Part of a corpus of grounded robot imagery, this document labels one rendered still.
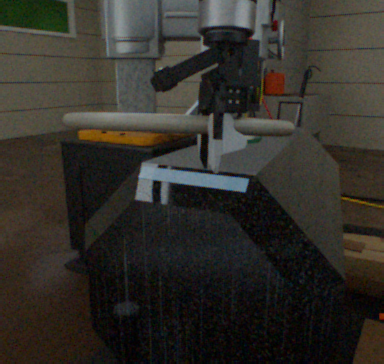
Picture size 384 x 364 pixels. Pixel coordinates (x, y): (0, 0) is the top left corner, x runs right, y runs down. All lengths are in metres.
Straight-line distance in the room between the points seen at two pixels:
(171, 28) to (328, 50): 4.69
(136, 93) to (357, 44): 4.82
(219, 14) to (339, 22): 5.92
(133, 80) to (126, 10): 0.33
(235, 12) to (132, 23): 1.37
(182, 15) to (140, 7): 0.21
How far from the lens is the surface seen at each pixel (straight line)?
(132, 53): 1.95
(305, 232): 0.95
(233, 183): 0.93
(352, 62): 6.38
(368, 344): 1.57
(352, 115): 6.39
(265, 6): 1.35
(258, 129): 0.63
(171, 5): 2.01
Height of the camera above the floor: 1.05
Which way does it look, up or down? 15 degrees down
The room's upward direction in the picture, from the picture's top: straight up
